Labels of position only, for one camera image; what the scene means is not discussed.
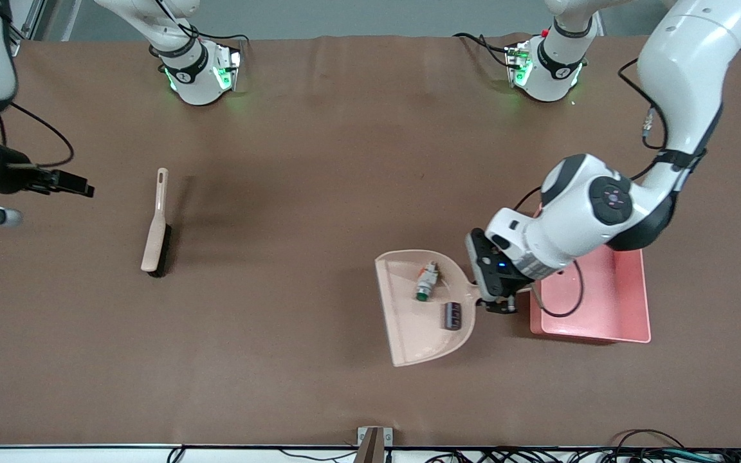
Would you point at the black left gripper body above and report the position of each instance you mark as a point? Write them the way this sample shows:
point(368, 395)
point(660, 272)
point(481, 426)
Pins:
point(503, 278)

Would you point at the aluminium frame post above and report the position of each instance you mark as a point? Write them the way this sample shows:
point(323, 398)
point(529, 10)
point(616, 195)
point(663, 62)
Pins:
point(35, 14)

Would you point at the small black electronic component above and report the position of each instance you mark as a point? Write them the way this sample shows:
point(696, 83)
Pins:
point(453, 315)

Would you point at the small white push-button switch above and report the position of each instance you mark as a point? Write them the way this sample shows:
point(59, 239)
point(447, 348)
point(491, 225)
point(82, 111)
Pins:
point(427, 281)

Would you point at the beige plastic dustpan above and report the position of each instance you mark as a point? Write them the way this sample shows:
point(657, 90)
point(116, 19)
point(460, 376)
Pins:
point(409, 321)

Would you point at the beige brush black bristles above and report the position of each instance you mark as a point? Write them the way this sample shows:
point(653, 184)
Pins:
point(154, 238)

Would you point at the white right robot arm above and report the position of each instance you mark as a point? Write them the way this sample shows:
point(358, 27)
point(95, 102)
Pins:
point(193, 71)

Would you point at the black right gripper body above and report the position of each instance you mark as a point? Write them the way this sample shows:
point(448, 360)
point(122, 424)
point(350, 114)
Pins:
point(12, 177)

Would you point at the brown table cover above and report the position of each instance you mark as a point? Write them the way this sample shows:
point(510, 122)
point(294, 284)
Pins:
point(280, 399)

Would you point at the pink plastic bin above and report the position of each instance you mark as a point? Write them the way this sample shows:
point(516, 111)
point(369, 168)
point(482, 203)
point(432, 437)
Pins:
point(608, 308)

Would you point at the metal table edge bracket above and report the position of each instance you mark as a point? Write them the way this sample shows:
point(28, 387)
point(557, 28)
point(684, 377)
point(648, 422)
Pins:
point(364, 437)

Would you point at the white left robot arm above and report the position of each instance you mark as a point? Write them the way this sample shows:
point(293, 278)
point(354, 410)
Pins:
point(686, 77)

